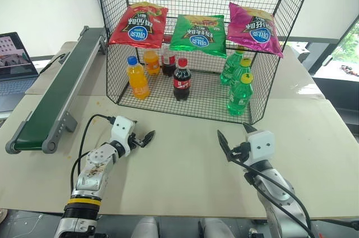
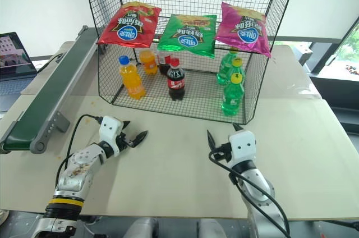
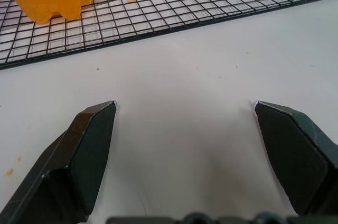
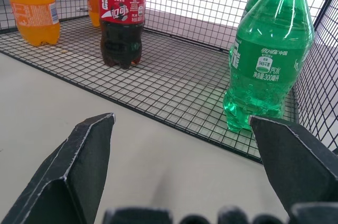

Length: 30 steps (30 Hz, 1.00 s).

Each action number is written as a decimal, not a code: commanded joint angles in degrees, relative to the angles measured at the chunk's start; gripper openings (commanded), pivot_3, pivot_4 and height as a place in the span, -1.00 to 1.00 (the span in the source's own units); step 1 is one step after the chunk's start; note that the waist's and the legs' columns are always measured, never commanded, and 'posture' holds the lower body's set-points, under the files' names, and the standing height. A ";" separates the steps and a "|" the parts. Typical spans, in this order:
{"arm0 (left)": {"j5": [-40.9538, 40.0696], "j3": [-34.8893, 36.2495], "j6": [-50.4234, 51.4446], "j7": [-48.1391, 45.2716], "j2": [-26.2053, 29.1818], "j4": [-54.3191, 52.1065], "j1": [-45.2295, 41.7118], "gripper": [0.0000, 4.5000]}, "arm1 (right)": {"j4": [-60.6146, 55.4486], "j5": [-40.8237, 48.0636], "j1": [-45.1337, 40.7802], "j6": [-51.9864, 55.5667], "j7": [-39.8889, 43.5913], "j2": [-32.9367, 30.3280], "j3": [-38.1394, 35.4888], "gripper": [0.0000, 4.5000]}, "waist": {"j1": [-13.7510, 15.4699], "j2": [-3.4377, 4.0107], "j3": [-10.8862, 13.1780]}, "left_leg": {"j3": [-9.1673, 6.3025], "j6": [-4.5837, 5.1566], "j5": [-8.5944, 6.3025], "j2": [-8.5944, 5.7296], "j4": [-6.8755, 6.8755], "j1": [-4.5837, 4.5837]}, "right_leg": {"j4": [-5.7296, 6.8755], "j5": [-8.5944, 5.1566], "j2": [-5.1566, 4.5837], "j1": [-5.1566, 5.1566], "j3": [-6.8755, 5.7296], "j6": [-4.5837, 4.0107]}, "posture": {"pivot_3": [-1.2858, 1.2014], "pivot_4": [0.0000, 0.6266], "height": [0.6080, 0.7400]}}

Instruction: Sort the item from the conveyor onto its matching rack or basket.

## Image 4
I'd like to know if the green Sprite bottle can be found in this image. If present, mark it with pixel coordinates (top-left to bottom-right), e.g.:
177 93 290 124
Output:
222 0 316 132
240 0 271 22

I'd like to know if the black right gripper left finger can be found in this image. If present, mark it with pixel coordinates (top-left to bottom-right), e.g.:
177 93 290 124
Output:
0 113 116 224

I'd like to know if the orange Fanta bottle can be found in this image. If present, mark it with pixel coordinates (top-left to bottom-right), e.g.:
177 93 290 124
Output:
5 0 61 47
84 0 101 27

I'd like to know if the black wire mesh basket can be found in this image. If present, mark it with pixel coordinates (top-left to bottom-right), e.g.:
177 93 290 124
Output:
0 0 338 164

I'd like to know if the dark cola bottle red label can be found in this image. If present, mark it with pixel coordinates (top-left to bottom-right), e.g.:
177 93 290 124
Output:
98 0 146 70

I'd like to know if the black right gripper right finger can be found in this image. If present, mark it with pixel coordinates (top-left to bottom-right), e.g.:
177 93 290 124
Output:
248 115 338 216

